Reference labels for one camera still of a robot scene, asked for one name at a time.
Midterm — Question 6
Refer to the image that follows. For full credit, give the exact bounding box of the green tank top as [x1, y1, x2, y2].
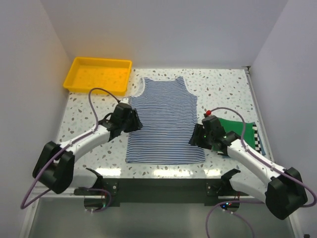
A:
[218, 118, 255, 149]

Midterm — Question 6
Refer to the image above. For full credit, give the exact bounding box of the blue striped tank top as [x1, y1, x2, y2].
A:
[126, 76, 205, 165]

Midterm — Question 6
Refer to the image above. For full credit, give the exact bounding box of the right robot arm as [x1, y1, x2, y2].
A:
[189, 116, 308, 220]

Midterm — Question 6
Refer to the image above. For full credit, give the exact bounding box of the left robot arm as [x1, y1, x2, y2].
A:
[32, 103, 142, 194]

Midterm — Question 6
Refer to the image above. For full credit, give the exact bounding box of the black white striped tank top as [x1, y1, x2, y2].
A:
[252, 124, 264, 155]

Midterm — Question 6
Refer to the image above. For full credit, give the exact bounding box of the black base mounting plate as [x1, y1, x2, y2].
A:
[74, 168, 250, 208]

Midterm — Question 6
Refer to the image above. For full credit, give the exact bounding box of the yellow plastic tray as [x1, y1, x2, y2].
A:
[63, 57, 132, 96]

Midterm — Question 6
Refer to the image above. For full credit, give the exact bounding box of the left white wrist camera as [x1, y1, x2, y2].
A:
[120, 97, 130, 105]

